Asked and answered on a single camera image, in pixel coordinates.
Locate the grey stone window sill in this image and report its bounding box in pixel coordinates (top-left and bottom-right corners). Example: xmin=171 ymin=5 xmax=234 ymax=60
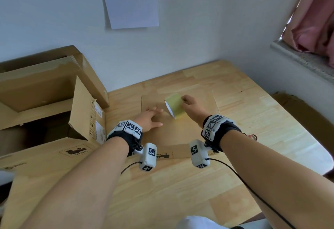
xmin=270 ymin=39 xmax=334 ymax=85

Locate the black left camera cable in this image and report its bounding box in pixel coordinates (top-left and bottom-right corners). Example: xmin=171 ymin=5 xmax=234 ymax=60
xmin=120 ymin=161 xmax=143 ymax=176

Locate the person's left forearm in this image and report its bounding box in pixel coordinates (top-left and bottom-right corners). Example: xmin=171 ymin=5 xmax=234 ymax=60
xmin=19 ymin=137 xmax=131 ymax=229

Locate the left wristband with marker tags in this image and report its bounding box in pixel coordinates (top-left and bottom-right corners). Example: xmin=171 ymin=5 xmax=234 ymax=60
xmin=106 ymin=119 xmax=144 ymax=157

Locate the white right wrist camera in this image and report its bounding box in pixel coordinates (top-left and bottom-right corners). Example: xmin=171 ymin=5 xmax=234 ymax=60
xmin=189 ymin=139 xmax=211 ymax=169

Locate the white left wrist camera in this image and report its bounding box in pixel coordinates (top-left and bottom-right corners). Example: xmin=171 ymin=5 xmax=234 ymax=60
xmin=133 ymin=143 xmax=157 ymax=172

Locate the flat brown cardboard sheet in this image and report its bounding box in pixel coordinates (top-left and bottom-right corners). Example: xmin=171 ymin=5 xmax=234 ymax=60
xmin=141 ymin=90 xmax=220 ymax=160

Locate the white paper sheet with symbol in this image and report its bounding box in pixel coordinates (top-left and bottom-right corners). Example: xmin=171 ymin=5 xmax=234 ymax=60
xmin=98 ymin=0 xmax=160 ymax=30

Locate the black right camera cable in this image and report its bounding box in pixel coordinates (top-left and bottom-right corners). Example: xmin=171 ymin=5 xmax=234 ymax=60
xmin=208 ymin=158 xmax=297 ymax=229

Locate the black camera cable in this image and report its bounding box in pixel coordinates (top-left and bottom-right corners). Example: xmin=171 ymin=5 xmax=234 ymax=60
xmin=120 ymin=161 xmax=143 ymax=176
xmin=208 ymin=158 xmax=297 ymax=229

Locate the person's left hand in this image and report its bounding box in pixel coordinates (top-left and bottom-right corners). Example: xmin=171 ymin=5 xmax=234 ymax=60
xmin=133 ymin=107 xmax=164 ymax=133

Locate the wristband with marker tags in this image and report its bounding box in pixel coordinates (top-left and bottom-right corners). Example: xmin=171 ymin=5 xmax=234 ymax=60
xmin=201 ymin=114 xmax=242 ymax=153
xmin=106 ymin=119 xmax=144 ymax=157

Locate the yellow-green tape roll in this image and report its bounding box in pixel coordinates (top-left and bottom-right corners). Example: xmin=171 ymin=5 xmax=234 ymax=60
xmin=164 ymin=93 xmax=187 ymax=120

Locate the person's right hand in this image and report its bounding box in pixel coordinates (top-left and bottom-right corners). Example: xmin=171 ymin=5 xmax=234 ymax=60
xmin=181 ymin=95 xmax=212 ymax=128

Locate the person's white clothing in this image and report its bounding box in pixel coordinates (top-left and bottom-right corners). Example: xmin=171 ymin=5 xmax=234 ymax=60
xmin=177 ymin=215 xmax=230 ymax=229

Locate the person's right forearm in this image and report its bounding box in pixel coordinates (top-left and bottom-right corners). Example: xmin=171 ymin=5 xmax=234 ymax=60
xmin=220 ymin=130 xmax=334 ymax=229

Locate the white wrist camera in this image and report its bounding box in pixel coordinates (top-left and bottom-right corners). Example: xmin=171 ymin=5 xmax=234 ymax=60
xmin=189 ymin=139 xmax=211 ymax=169
xmin=133 ymin=143 xmax=157 ymax=172

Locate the large open cardboard box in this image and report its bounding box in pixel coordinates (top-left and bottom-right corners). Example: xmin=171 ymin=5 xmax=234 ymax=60
xmin=0 ymin=45 xmax=142 ymax=229

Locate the pink curtain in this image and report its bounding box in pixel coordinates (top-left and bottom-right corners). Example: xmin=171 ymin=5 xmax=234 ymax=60
xmin=281 ymin=0 xmax=334 ymax=69

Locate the right wristband with marker tags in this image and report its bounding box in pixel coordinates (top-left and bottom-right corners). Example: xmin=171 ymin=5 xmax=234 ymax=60
xmin=201 ymin=114 xmax=242 ymax=153

